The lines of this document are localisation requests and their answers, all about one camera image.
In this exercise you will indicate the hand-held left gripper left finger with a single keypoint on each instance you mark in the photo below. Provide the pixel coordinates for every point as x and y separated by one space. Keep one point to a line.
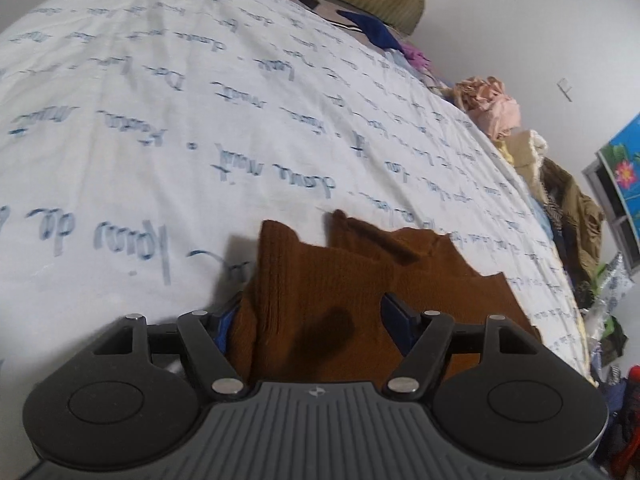
226 321

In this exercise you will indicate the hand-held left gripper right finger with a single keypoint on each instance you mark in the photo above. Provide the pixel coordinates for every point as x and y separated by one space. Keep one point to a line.
396 314

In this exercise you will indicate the brown knit sweater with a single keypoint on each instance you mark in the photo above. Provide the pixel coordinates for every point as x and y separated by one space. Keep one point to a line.
320 300

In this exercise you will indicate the olive jacket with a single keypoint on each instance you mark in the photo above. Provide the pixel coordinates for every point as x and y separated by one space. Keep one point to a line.
575 210

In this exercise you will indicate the cream knit cloth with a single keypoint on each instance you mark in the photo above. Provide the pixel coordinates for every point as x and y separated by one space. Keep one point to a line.
525 150

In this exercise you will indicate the white printed bed sheet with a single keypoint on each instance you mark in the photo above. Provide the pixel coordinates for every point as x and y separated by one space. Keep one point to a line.
200 110

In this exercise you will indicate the white blue patterned cloth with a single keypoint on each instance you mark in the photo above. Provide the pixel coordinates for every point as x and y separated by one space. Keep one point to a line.
607 290

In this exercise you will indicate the dark green cloth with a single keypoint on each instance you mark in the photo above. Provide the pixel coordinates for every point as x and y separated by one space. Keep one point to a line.
612 342

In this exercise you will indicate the pink crumpled cloth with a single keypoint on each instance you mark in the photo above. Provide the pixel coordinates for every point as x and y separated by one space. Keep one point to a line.
492 105

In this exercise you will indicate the red cloth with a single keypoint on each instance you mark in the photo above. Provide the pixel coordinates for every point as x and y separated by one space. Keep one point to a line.
631 410

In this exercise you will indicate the purple garment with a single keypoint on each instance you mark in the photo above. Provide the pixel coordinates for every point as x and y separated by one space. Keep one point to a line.
416 57

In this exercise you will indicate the blue floral picture board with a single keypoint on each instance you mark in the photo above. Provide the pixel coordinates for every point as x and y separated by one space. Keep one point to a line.
625 170

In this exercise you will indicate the dark blue garment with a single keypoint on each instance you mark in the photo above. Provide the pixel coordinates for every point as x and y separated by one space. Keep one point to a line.
372 27

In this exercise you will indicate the beige striped pillow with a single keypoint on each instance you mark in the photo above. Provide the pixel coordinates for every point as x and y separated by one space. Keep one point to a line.
310 2

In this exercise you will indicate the grey window frame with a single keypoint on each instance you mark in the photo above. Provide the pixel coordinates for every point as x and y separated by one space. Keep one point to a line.
607 200

